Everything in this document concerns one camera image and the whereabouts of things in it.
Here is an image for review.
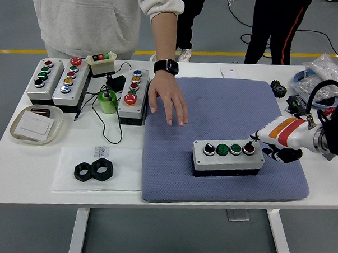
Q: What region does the person's hand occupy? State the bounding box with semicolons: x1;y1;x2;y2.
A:
146;71;191;127

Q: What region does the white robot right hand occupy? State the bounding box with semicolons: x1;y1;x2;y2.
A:
246;114;318;166

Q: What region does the grey four-button control box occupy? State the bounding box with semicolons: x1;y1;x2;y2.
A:
191;137;266;181

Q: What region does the grey five-button box, blue button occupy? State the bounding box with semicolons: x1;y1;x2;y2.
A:
117;67;151;127

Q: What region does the grey five-button box, silver button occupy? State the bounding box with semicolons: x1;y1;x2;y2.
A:
50;55;91;114

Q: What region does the black smartwatch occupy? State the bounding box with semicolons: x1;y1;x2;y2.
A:
153;58;180;77

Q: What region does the black module with green terminals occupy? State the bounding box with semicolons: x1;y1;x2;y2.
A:
286;94;311;114

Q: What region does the black gear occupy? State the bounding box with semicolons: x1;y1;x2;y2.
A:
270;79;288;99

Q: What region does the clear bag of metal parts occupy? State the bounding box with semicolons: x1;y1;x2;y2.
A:
300;52;338;94
289;74;338;106

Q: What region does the black power adapter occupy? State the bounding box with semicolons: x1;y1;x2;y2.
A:
105;74;126;92

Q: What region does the green tape roll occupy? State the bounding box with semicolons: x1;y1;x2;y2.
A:
96;89;119;115

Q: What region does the blue-grey quilted mat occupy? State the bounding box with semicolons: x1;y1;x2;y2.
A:
140;74;314;209

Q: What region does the white card with red mark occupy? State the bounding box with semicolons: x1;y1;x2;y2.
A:
220;67;239;79

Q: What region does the person in white sneakers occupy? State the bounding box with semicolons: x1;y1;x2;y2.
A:
149;0;206;64

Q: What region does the white printed paper sheet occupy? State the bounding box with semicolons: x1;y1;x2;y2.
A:
50;144;145;195

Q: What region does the black hex nut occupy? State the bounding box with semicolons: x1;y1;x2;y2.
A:
90;157;115;182
73;161;97;182

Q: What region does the white table leg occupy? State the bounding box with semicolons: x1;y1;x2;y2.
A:
68;207;91;253
265;209;297;253

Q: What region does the white shallow tray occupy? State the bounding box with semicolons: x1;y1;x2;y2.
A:
9;104;65;147

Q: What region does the grey box with black selector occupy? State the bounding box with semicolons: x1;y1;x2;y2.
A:
26;57;66;106

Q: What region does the person in red-striped trousers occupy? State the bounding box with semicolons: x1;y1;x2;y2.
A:
244;0;313;67

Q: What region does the person in light grey top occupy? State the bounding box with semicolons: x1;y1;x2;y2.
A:
27;0;186;64

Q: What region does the small dark brown box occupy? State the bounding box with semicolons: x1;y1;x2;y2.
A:
30;106;52;118

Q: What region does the cream three-button switch box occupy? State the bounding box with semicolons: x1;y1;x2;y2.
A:
84;51;118;79

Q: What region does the black adapter cable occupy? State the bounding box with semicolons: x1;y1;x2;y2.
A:
72;60;133;145

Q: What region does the grey bracket under table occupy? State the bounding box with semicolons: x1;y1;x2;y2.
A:
226;209;251;222

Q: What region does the black floor cable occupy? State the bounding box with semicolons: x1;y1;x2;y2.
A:
224;0;338;62

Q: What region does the white wall switch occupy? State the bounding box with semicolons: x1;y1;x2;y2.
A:
15;110;55;142

